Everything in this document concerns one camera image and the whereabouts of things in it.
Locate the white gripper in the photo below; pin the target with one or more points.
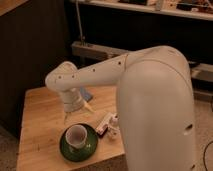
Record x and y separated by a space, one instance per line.
72 100

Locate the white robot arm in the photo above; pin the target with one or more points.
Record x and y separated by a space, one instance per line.
154 102

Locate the blue rectangular block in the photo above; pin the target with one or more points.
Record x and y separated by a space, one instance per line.
85 94

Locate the white cup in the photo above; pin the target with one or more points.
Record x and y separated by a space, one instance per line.
76 136

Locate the white red box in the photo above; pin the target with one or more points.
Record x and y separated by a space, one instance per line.
103 125

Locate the wooden table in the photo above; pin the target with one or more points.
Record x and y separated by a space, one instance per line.
43 125

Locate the green round plate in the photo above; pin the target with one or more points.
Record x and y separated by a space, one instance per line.
77 155

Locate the grey metal shelf beam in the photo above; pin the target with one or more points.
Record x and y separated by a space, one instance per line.
199 71

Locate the vertical metal pole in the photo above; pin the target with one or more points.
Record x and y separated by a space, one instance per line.
82 38

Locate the upper white shelf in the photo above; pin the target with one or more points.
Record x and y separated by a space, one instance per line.
155 9

